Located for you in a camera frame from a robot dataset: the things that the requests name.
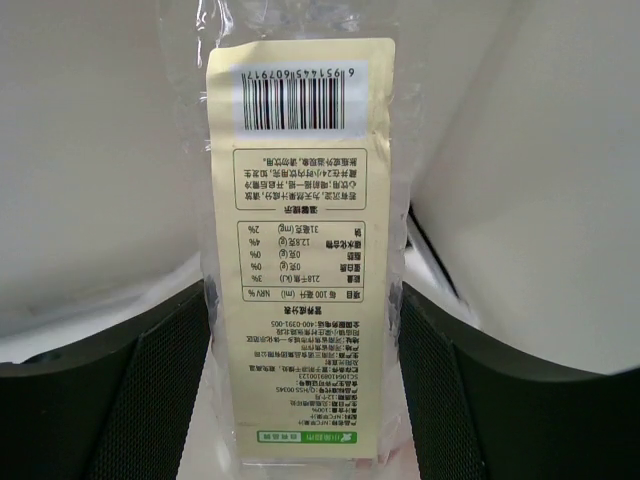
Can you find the right aluminium frame rail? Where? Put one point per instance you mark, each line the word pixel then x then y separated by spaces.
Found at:
pixel 425 273

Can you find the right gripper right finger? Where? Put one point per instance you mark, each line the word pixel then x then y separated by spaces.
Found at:
pixel 481 409

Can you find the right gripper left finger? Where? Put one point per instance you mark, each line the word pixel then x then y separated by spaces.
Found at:
pixel 115 405

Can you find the white plastic bin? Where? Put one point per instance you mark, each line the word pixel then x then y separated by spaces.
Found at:
pixel 519 122

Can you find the large green label bottle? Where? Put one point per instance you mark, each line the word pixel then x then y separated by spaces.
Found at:
pixel 286 112

